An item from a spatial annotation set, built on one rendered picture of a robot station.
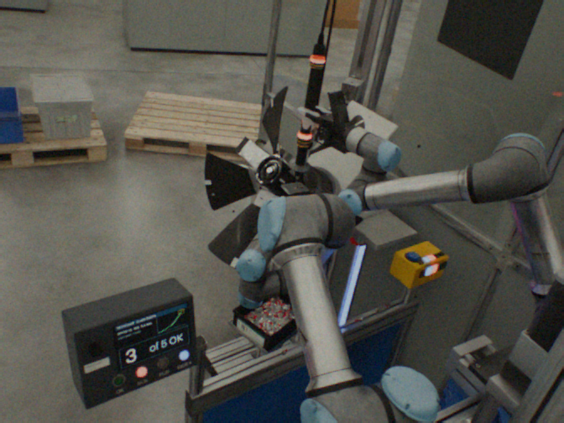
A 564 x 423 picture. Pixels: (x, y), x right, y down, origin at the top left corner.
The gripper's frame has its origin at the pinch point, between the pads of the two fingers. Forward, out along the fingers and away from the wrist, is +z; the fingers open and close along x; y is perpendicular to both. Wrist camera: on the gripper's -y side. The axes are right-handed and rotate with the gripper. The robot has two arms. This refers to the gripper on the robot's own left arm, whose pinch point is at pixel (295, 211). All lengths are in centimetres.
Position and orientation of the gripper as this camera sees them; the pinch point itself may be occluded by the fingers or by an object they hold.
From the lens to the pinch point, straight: 165.7
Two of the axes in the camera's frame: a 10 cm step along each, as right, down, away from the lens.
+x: -0.3, 8.6, 5.0
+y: -9.4, -1.9, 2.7
